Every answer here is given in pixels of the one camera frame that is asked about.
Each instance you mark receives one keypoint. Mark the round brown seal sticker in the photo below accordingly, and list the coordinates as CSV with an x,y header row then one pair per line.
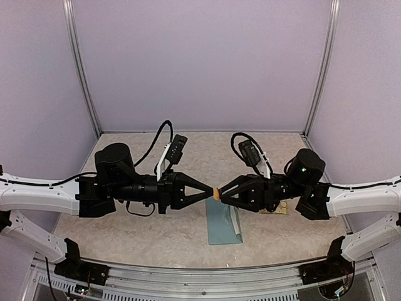
x,y
216,194

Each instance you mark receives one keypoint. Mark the yellow paper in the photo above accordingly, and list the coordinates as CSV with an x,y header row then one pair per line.
x,y
282,208

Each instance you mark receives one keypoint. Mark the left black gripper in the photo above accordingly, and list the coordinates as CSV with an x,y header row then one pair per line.
x,y
170,191

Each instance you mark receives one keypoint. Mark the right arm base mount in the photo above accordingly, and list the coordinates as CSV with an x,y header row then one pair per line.
x,y
324,270

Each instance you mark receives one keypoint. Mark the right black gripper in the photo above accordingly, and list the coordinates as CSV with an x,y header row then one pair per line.
x,y
259,192

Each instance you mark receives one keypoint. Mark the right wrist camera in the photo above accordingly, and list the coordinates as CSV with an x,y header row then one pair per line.
x,y
249,153

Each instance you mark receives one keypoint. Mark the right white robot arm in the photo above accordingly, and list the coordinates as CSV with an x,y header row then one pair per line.
x,y
321,201

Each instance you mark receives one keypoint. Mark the right aluminium corner post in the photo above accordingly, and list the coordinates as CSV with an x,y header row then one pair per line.
x,y
324,67

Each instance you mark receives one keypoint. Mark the aluminium front rail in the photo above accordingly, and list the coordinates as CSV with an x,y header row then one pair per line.
x,y
277,282

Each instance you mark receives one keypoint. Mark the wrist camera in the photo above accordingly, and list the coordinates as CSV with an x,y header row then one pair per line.
x,y
249,153
174,152

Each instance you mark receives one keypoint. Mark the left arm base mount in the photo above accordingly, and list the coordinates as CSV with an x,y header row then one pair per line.
x,y
83,271

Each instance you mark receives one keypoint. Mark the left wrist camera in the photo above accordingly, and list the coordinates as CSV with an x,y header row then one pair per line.
x,y
174,152

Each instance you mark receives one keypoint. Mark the blue envelope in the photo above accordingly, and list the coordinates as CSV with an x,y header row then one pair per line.
x,y
223,225

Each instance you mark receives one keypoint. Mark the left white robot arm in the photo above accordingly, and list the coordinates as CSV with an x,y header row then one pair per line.
x,y
91,195

